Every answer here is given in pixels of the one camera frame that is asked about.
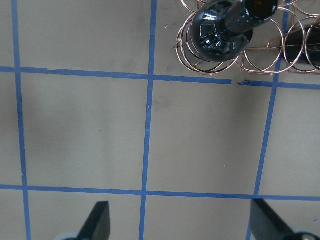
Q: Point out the dark bottle in basket near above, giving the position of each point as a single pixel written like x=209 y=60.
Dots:
x=222 y=29

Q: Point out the dark bottle in basket far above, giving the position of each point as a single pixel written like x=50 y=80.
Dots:
x=303 y=45

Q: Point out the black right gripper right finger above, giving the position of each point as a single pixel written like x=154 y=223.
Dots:
x=266 y=224

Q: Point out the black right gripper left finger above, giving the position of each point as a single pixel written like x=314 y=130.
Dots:
x=98 y=224

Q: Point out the copper wire wine basket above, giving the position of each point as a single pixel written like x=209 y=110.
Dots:
x=265 y=49

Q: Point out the dark bottle in basket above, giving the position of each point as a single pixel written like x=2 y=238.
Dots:
x=303 y=45
x=222 y=29

